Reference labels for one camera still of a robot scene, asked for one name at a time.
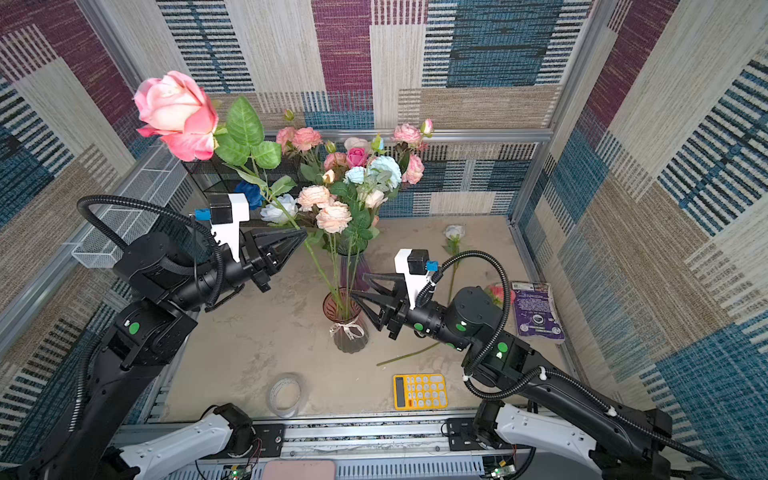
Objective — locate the magenta rose stem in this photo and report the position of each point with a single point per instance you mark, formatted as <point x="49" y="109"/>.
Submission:
<point x="357" y="157"/>

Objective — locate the clear tape roll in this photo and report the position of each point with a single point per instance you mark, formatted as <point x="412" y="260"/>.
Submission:
<point x="287" y="395"/>

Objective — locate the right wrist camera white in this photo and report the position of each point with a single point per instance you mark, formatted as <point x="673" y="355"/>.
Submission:
<point x="417" y="268"/>

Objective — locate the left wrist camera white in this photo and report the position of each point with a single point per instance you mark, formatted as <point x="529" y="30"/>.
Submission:
<point x="225" y="213"/>

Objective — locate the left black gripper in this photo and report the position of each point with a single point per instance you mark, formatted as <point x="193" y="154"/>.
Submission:
<point x="265" y="253"/>

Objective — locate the yellow calculator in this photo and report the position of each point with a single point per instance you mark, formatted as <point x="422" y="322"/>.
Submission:
<point x="419" y="392"/>

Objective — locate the cream white rose stem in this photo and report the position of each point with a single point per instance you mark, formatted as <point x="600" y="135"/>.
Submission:
<point x="357" y="143"/>

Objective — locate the dark red glass vase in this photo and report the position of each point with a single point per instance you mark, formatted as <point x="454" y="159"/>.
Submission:
<point x="348" y="330"/>

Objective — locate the purple blue glass vase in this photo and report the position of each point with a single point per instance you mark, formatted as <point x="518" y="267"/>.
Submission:
<point x="353" y="267"/>

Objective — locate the blue rose stem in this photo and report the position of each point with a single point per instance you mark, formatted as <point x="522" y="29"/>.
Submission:
<point x="252" y="194"/>

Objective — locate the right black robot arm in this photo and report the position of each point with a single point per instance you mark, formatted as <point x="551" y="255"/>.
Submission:
<point x="525" y="399"/>

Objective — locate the large pink rose stem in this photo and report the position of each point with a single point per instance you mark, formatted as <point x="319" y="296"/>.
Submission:
<point x="175" y="108"/>

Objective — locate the pale cream rose stem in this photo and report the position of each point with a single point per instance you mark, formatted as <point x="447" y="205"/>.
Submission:
<point x="375" y="199"/>

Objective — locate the peach peony stem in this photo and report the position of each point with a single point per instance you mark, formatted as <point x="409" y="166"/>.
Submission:
<point x="327" y="217"/>

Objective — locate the light blue peony stem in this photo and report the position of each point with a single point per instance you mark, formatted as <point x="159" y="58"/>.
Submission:
<point x="381" y="169"/>

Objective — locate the purple packet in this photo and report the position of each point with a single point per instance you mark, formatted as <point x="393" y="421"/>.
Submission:
<point x="535" y="312"/>

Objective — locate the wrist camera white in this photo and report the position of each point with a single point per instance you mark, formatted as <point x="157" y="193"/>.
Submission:
<point x="417" y="268"/>
<point x="225" y="213"/>

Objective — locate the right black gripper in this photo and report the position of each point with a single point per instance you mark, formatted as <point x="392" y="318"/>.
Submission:
<point x="392" y="311"/>

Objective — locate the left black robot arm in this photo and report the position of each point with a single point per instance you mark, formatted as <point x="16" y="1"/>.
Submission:
<point x="146" y="335"/>

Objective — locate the small white rose stem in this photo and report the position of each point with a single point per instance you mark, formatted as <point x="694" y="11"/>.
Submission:
<point x="454" y="235"/>

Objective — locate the white mesh wall basket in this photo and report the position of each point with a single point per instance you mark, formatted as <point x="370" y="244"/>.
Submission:
<point x="159" y="178"/>

